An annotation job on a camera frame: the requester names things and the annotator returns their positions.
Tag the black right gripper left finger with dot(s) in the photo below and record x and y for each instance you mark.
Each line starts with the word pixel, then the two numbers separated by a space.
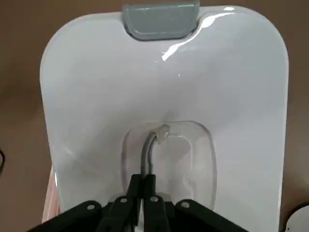
pixel 120 212

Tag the white bin lid grey latches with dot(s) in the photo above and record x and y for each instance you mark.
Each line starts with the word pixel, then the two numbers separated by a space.
pixel 169 84

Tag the white desk lamp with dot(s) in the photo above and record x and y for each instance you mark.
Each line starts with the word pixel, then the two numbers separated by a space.
pixel 300 222

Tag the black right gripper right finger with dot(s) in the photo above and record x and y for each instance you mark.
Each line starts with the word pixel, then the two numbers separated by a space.
pixel 157 212

